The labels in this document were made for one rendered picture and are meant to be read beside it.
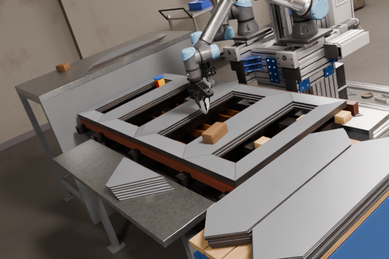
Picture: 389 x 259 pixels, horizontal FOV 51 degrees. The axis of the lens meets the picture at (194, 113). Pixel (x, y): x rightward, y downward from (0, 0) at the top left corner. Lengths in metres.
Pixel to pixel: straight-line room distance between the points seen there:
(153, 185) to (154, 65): 1.47
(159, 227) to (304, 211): 0.57
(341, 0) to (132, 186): 1.81
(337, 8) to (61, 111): 1.94
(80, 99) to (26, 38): 2.57
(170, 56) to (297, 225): 2.15
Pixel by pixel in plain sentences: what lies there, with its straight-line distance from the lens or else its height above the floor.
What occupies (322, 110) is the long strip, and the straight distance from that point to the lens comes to 1.95.
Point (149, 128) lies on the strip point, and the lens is 2.20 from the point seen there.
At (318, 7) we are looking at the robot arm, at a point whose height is 1.22.
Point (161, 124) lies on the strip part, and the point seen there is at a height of 0.85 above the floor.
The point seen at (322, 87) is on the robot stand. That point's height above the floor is 0.58.
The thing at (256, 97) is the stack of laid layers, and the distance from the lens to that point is 2.26.
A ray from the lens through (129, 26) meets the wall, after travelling 5.79.
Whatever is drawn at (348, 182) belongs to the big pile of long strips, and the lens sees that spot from 1.45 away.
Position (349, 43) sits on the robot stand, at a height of 0.94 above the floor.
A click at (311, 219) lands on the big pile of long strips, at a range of 1.31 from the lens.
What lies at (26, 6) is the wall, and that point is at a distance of 5.35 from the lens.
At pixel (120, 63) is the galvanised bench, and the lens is 2.97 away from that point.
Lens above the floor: 1.69
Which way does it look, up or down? 22 degrees down
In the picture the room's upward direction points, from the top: 16 degrees counter-clockwise
